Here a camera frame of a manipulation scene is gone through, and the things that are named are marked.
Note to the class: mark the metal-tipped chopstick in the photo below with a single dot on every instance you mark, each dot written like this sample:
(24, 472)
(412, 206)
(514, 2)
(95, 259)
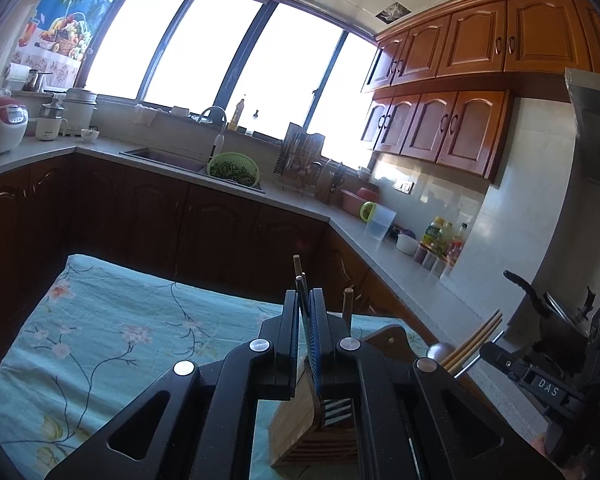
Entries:
(466, 365)

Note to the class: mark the white seasoning jar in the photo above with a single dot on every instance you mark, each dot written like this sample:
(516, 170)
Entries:
(441, 267)
(420, 256)
(431, 261)

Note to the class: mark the person's right hand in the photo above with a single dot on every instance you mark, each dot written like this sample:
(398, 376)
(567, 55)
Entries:
(540, 445)

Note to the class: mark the green colander with vegetables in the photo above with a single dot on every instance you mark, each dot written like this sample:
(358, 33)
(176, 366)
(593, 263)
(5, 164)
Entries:
(232, 169)

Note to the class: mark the pink plastic basin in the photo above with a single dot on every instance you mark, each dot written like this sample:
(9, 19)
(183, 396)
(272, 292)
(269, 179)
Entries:
(355, 200)

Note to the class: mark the wooden utensil holder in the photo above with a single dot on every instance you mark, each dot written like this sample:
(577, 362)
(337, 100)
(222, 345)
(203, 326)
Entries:
(300, 420)

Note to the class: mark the wooden wall cabinets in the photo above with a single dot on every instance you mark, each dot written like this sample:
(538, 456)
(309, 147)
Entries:
(470, 60)

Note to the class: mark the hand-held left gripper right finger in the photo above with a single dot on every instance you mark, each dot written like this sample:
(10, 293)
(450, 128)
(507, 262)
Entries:
(316, 350)

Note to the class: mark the steel range hood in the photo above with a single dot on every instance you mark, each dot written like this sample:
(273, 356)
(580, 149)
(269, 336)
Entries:
(595, 125)

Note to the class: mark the curved kitchen faucet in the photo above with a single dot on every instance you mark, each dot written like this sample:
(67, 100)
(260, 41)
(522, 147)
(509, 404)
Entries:
(219, 127)

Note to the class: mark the green-label oil bottle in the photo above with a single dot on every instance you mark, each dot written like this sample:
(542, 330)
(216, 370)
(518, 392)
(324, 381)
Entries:
(433, 234)

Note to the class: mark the small white cooking appliance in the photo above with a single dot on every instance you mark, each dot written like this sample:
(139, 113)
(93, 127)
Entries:
(50, 120)

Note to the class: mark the white cloth on sill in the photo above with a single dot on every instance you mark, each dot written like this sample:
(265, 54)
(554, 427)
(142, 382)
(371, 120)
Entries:
(146, 115)

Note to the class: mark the dish drying rack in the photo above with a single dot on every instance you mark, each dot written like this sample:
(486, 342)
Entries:
(300, 157)

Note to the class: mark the red sauce bottle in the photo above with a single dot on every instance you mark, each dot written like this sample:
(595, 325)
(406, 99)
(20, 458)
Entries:
(459, 245)

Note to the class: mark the kitchen sink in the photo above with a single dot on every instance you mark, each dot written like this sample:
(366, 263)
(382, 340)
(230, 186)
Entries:
(165, 157)

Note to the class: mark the white wall socket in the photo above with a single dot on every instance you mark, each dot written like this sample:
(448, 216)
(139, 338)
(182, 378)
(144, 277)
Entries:
(403, 186)

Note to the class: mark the large steamer pot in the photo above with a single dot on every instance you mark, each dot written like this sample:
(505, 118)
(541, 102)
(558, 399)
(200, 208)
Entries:
(79, 110)

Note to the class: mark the small white cup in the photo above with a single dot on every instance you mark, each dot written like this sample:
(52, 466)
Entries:
(90, 135)

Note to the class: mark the large kitchen window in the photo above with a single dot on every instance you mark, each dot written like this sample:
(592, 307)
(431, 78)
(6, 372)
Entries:
(220, 50)

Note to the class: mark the metal spoon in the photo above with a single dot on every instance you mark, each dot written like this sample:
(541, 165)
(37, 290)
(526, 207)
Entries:
(440, 351)

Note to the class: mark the yellow oil bottle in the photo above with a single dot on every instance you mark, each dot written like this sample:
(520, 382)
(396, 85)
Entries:
(448, 239)

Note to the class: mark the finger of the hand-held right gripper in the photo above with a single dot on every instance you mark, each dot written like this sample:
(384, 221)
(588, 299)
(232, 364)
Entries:
(505, 362)

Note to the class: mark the paper towel roll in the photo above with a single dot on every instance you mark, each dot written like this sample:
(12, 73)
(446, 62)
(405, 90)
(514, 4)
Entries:
(15, 77)

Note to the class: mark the yellow detergent bottle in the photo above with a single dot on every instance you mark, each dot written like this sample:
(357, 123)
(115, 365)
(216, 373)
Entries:
(237, 117)

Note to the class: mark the tropical fruit wall poster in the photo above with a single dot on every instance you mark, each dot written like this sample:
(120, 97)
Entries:
(65, 15)

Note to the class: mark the teal floral tablecloth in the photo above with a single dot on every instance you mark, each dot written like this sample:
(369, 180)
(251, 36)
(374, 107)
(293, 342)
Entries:
(105, 320)

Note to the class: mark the white bowl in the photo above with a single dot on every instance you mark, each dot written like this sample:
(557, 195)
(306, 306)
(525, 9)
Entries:
(407, 245)

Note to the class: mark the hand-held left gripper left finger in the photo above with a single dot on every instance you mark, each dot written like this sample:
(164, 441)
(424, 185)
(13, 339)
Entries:
(291, 350)

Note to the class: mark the wooden knife block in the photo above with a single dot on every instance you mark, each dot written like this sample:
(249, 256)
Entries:
(331, 185)

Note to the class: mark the metal pot on sill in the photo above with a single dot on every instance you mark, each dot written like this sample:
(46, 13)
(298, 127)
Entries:
(41, 81)

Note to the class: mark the wooden chopstick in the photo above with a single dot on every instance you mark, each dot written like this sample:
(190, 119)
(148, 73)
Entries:
(472, 335)
(298, 266)
(477, 337)
(348, 305)
(304, 290)
(480, 342)

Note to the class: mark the white and red rice cooker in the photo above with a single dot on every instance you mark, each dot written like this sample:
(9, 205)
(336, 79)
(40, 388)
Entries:
(0, 127)

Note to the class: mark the dark wooden base cabinets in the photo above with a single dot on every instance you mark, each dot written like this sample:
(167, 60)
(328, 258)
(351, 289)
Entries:
(155, 220)

